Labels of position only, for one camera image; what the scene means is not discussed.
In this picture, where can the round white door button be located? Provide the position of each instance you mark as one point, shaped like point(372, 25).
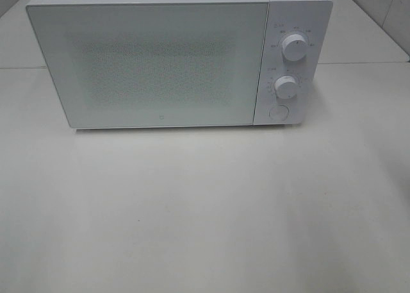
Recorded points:
point(279, 113)

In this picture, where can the white timer knob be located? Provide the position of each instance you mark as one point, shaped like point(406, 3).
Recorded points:
point(286, 87)

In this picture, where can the white power knob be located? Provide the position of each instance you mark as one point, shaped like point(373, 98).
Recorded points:
point(294, 46)

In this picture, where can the white microwave door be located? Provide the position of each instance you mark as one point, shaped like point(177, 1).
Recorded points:
point(163, 65)

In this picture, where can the white microwave oven body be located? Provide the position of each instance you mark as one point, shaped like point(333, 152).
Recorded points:
point(309, 17)

